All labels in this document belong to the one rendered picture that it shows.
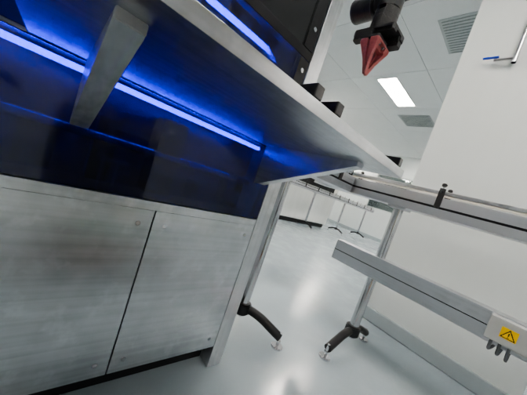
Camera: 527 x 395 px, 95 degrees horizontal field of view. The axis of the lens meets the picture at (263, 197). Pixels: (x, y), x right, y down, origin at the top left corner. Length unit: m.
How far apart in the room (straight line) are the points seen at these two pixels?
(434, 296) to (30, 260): 1.42
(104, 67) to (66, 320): 0.60
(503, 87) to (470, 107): 0.18
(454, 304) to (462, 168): 0.98
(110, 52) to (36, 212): 0.41
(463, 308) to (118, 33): 1.40
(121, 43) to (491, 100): 2.11
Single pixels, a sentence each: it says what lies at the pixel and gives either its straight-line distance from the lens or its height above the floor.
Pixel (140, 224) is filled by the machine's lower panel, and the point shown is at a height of 0.54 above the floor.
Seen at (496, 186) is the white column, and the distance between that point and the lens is 2.01.
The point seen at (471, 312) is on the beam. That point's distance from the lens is 1.39.
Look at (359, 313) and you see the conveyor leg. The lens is 1.56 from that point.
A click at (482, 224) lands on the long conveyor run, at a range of 1.36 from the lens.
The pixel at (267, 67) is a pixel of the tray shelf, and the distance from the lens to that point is 0.31.
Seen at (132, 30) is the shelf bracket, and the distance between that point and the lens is 0.32.
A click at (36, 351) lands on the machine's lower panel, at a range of 0.84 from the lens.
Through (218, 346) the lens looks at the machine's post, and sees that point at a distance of 1.10.
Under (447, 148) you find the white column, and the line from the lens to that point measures 2.12.
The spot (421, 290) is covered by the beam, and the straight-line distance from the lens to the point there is 1.42.
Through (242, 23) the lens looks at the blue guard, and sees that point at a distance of 0.80.
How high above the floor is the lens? 0.75
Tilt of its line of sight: 4 degrees down
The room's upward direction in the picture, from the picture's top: 19 degrees clockwise
